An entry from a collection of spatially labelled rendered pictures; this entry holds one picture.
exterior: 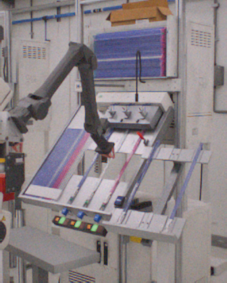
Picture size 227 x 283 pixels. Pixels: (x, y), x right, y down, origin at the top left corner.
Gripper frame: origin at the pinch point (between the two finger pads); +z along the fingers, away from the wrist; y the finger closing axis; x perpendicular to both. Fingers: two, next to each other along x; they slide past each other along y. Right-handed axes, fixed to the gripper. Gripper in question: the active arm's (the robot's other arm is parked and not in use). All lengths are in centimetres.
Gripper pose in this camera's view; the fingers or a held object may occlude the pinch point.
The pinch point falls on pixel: (112, 157)
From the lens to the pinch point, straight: 258.2
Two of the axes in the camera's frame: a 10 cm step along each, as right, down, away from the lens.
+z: 4.5, 6.5, 6.1
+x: -4.4, 7.6, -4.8
